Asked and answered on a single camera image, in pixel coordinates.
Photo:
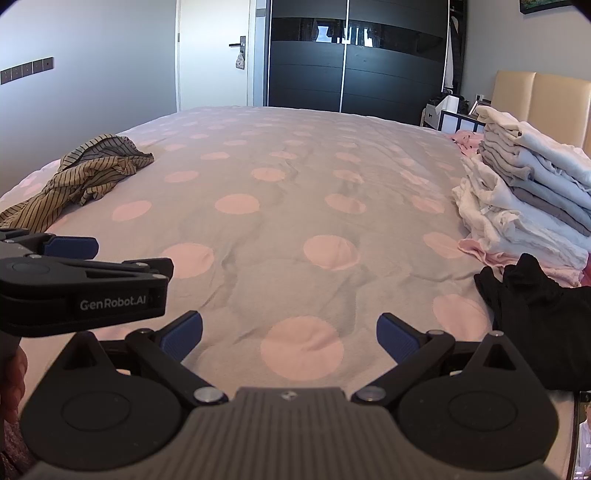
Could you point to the white door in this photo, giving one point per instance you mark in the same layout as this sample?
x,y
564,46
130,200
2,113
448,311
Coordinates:
x,y
207,69

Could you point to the small patterned pouch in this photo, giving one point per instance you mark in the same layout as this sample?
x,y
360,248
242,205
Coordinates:
x,y
239,61

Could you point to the photo frame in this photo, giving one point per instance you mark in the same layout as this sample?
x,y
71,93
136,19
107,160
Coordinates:
x,y
475,109

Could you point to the stack of folded pale clothes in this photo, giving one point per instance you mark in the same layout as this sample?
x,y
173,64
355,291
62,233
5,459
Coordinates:
x,y
521,221

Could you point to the smartphone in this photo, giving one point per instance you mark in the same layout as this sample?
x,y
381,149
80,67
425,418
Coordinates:
x,y
582,438

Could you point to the framed wall picture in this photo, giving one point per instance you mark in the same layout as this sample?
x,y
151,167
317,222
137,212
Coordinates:
x,y
545,4

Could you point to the beige padded headboard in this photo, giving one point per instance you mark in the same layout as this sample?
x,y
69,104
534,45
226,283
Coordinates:
x,y
554,101

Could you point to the beige striped shirt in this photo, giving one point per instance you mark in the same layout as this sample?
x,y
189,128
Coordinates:
x,y
92,175

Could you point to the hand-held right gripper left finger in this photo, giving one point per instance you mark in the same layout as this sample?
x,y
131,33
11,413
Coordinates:
x,y
182,334

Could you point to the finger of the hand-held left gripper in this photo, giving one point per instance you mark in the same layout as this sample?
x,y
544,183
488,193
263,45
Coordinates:
x,y
74,247
152,268

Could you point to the purple fuzzy cloth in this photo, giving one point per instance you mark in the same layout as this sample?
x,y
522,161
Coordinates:
x,y
14,457

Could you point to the pink spotted cloth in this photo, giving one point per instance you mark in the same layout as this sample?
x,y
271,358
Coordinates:
x,y
466,138

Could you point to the black pants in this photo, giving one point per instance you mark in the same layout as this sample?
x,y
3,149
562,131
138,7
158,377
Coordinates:
x,y
545,323

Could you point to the dark wall switch panel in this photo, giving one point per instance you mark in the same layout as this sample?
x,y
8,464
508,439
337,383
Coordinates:
x,y
27,70

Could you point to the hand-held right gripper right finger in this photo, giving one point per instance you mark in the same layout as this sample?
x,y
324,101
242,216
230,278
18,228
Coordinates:
x,y
396,339

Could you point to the person's left hand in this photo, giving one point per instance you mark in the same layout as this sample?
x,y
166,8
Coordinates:
x,y
16,387

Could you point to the black wardrobe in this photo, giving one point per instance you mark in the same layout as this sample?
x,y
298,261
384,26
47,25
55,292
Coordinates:
x,y
304,69

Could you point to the white box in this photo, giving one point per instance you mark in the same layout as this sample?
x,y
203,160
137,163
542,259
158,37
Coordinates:
x,y
450,104

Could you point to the hanging dark clothes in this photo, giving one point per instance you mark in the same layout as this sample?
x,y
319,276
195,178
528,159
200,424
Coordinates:
x,y
456,41

